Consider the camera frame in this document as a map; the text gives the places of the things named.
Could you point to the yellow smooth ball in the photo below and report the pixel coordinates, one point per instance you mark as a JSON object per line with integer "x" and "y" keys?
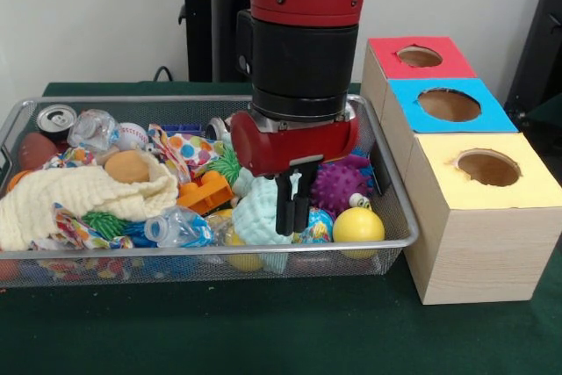
{"x": 358, "y": 228}

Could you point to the globe print ball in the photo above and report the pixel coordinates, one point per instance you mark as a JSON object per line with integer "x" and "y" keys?
{"x": 320, "y": 225}

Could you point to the crushed clear plastic bottle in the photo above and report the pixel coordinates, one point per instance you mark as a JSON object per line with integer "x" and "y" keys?
{"x": 180, "y": 228}

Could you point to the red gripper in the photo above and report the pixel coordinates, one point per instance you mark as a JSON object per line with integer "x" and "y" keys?
{"x": 285, "y": 146}

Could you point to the shallow metal mesh bin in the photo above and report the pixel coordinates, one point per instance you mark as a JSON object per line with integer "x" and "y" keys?
{"x": 131, "y": 105}

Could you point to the black chair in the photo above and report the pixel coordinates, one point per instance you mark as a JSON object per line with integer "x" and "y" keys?
{"x": 542, "y": 41}

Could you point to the dark green table cloth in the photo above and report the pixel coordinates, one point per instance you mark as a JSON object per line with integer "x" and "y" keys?
{"x": 263, "y": 331}

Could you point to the tan foam ball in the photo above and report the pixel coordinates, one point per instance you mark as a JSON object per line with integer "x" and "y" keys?
{"x": 127, "y": 167}

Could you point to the mint green cloth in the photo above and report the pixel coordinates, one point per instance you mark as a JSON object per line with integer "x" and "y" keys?
{"x": 259, "y": 212}

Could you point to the purple spiky ball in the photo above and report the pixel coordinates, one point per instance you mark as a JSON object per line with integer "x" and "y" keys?
{"x": 340, "y": 184}

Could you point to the cream yellow cloth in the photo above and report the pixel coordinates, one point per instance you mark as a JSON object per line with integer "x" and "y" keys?
{"x": 66, "y": 190}

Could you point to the wooden box with three holes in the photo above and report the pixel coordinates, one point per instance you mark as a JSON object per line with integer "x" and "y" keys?
{"x": 478, "y": 239}

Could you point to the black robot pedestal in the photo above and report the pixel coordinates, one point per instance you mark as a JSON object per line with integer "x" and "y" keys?
{"x": 211, "y": 32}

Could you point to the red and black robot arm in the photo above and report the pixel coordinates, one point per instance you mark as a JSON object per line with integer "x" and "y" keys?
{"x": 303, "y": 41}

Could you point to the orange plastic block toy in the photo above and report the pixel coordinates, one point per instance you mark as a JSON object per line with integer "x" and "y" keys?
{"x": 206, "y": 192}

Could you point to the silver topped drink can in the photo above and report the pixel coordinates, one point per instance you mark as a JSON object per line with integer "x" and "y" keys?
{"x": 56, "y": 118}

